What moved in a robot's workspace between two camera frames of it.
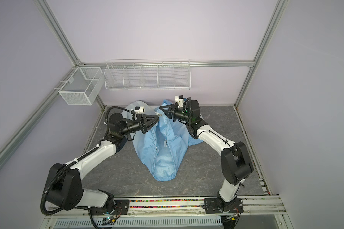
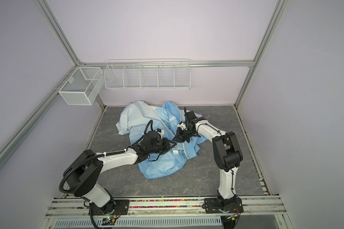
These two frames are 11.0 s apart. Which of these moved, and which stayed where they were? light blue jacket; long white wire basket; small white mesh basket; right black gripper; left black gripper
Moved: light blue jacket; left black gripper; right black gripper
Stayed: small white mesh basket; long white wire basket
